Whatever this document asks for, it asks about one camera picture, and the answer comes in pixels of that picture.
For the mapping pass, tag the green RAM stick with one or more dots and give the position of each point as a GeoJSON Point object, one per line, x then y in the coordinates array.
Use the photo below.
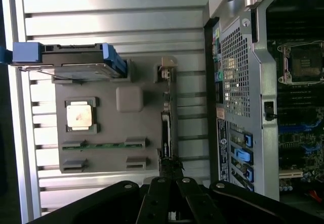
{"type": "Point", "coordinates": [106, 146]}

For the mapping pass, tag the hard disk in blue caddy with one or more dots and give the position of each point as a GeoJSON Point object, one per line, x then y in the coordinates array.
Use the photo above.
{"type": "Point", "coordinates": [76, 57]}

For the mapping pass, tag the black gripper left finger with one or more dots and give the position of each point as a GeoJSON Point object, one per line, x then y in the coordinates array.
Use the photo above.
{"type": "Point", "coordinates": [154, 201]}

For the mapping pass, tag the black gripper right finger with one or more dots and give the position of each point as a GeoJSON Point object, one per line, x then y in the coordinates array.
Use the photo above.
{"type": "Point", "coordinates": [202, 208]}

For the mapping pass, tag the silver CPU chip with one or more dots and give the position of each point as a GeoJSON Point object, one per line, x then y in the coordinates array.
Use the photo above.
{"type": "Point", "coordinates": [79, 116]}

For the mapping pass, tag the open grey PC case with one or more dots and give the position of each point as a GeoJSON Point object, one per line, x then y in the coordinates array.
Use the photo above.
{"type": "Point", "coordinates": [268, 95]}

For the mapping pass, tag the green motherboard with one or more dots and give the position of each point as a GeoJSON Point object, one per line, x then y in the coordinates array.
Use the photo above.
{"type": "Point", "coordinates": [298, 143]}

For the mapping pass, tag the metal CPU socket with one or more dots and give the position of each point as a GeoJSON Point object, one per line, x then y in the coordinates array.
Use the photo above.
{"type": "Point", "coordinates": [303, 62]}

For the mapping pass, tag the blue slot retention clip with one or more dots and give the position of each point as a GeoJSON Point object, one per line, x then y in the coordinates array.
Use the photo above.
{"type": "Point", "coordinates": [249, 174]}
{"type": "Point", "coordinates": [249, 139]}
{"type": "Point", "coordinates": [244, 155]}

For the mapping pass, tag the grey plastic parts rack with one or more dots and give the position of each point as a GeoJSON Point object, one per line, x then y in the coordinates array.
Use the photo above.
{"type": "Point", "coordinates": [114, 128]}

